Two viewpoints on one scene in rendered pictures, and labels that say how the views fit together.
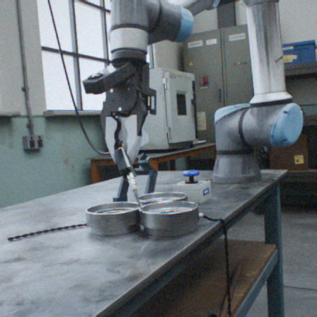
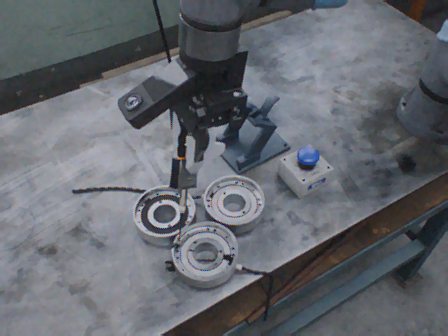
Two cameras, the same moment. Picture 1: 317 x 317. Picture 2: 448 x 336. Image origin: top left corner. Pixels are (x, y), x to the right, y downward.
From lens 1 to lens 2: 0.65 m
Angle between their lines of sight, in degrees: 52
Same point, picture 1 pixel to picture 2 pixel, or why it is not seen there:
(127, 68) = (187, 85)
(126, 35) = (190, 37)
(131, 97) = (191, 121)
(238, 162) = (435, 113)
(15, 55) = not seen: outside the picture
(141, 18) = (218, 13)
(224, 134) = (435, 67)
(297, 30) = not seen: outside the picture
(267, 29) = not seen: outside the picture
